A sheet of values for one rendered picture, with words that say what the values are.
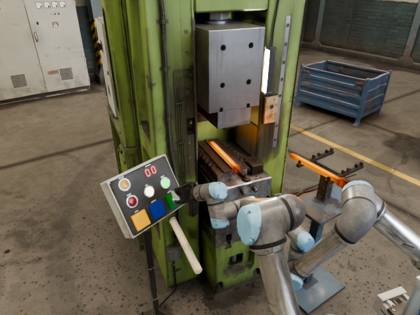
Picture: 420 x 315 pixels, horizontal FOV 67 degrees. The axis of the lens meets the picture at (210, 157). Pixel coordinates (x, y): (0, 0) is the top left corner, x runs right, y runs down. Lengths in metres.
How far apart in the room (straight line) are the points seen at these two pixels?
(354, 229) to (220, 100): 0.87
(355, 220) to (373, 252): 1.83
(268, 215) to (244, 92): 0.89
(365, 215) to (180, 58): 1.09
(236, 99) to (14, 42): 5.29
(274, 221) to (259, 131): 1.13
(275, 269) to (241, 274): 1.44
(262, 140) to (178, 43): 0.83
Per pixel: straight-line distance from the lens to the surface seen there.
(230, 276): 2.40
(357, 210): 1.24
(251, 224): 0.94
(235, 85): 1.67
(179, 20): 1.64
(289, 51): 1.99
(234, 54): 1.62
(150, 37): 1.61
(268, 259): 1.00
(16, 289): 2.88
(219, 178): 1.86
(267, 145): 2.12
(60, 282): 2.78
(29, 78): 6.70
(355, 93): 5.30
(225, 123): 1.72
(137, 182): 1.52
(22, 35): 6.58
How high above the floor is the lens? 1.98
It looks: 29 degrees down
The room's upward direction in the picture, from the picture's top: straight up
